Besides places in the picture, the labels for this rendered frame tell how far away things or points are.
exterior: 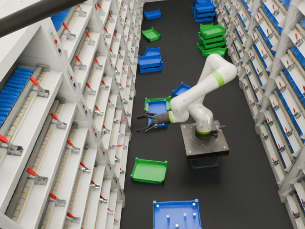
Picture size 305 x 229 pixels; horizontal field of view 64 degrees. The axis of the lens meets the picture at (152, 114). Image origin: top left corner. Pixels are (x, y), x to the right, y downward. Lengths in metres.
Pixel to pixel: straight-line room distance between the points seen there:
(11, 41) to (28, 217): 0.57
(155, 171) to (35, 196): 1.49
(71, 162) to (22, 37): 0.61
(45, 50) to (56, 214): 0.66
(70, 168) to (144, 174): 1.19
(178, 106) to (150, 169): 0.86
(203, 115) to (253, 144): 0.80
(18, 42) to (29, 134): 0.30
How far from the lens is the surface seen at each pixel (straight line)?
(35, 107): 1.00
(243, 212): 2.19
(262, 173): 2.40
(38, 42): 1.10
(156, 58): 3.49
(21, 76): 1.11
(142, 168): 2.36
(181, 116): 1.76
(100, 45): 1.86
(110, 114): 1.93
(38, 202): 0.98
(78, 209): 1.34
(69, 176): 1.21
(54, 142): 1.10
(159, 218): 1.79
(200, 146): 2.03
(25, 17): 0.44
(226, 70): 1.77
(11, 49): 0.87
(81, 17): 1.57
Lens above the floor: 1.98
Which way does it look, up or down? 46 degrees down
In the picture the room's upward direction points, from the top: 9 degrees counter-clockwise
